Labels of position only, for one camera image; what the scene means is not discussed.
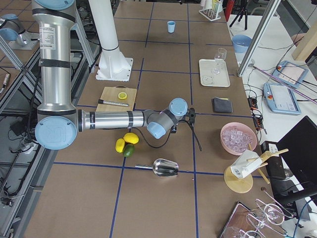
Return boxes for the green lime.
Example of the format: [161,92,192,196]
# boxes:
[122,144,135,157]

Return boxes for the white wire cup rack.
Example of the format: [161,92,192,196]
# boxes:
[199,0,223,22]

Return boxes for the upturned wine glasses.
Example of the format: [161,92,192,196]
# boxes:
[222,197,295,238]

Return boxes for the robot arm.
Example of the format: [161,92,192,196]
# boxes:
[78,1,199,111]
[89,0,119,51]

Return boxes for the blue tablet near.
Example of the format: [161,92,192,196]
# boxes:
[263,83,301,115]

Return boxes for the blue bowl at table edge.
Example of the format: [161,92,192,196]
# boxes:
[232,35,252,53]

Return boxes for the blue tablet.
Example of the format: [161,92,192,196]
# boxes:
[272,60,309,88]
[263,83,301,115]

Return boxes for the cream bear tray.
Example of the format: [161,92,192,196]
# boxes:
[199,59,230,88]

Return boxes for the black monitor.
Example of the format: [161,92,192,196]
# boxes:
[267,116,317,205]

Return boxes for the wooden stand base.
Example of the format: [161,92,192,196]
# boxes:
[224,149,289,193]

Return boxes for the red cylinder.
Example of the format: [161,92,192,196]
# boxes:
[224,0,235,21]

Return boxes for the half lemon slice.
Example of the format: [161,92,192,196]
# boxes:
[118,92,128,100]

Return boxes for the blue tablet far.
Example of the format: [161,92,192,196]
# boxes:
[272,60,309,88]

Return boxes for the clear wine glass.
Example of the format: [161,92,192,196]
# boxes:
[211,48,227,75]

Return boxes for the metal ice scoop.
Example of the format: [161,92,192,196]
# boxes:
[135,158,179,177]

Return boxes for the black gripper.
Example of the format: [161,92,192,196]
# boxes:
[170,108,196,133]

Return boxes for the pink bowl with ice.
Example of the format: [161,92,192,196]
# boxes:
[220,122,258,155]

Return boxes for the wooden cutting board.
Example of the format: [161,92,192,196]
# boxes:
[96,86,137,112]

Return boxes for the whole yellow lemon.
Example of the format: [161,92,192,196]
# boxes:
[123,132,139,144]

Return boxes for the light blue plastic cup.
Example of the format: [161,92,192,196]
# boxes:
[167,21,176,33]

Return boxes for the black camera tripod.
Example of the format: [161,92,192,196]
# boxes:
[229,6,248,30]

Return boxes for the wooden post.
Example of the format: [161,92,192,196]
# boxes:
[292,22,317,61]

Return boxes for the aluminium frame post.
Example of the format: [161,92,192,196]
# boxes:
[237,0,281,77]

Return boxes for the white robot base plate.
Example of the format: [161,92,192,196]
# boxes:
[96,48,133,82]

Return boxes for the white paper bag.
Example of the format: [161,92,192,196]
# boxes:
[230,150,262,179]

